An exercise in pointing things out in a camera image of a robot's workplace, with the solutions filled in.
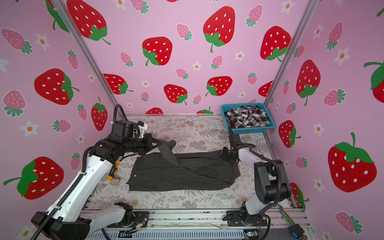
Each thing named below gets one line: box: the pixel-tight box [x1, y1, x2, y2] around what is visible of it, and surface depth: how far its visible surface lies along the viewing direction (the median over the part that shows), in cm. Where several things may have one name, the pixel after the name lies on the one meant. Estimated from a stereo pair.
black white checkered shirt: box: [224, 104, 270, 128], surface depth 109 cm
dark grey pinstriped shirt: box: [126, 140, 241, 192], surface depth 89 cm
